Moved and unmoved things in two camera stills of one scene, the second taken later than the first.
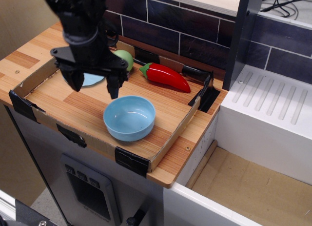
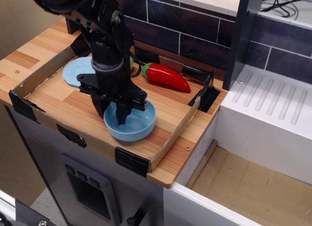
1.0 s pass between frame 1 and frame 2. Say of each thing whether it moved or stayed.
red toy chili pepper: stayed
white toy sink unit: stayed
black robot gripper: moved
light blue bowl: stayed
